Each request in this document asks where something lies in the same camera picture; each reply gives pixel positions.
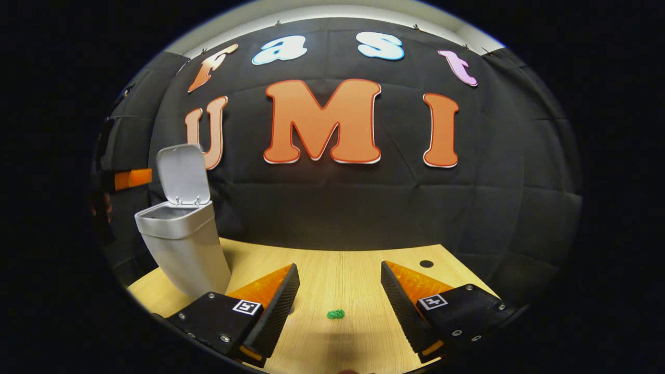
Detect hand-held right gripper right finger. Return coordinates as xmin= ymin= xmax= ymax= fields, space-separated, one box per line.
xmin=381 ymin=260 xmax=520 ymax=364

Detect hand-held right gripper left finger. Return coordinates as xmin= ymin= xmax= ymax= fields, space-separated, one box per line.
xmin=166 ymin=263 xmax=301 ymax=369

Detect white desktop garbage bin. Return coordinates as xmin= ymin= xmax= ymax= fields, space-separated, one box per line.
xmin=134 ymin=144 xmax=232 ymax=299

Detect wooden desktop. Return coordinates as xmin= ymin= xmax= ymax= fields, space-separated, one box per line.
xmin=127 ymin=237 xmax=499 ymax=374

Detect black backdrop cloth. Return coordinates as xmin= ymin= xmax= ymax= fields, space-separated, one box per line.
xmin=91 ymin=17 xmax=582 ymax=307

